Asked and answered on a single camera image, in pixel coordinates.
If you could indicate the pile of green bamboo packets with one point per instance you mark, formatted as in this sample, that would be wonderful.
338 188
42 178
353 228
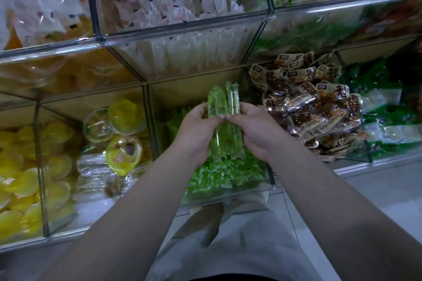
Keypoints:
389 113

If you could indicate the black shirt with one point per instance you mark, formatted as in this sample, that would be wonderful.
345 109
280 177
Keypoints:
234 278

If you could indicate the person's left forearm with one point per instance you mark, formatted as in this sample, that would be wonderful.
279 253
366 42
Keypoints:
118 225

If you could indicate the person's right hand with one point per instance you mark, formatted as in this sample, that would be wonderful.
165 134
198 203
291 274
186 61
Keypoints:
260 129

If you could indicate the pile of white jelly sticks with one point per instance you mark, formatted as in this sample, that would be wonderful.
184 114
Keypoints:
178 1

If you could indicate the single green stick packet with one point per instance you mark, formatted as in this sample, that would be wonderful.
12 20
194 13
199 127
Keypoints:
224 139

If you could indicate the person's right forearm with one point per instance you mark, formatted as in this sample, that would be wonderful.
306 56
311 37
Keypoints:
349 218

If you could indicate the pile of small green candies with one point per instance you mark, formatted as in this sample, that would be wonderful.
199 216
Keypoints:
224 175

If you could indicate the light grey shorts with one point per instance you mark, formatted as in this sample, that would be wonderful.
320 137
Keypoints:
231 244

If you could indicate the person's left hand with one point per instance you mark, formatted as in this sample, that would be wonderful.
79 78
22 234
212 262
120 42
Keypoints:
194 132

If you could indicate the pile of brown snack packets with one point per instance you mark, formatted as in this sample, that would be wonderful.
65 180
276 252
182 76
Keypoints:
316 99

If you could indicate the pile of yellow jelly cups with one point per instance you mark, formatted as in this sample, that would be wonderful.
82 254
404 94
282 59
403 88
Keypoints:
26 179

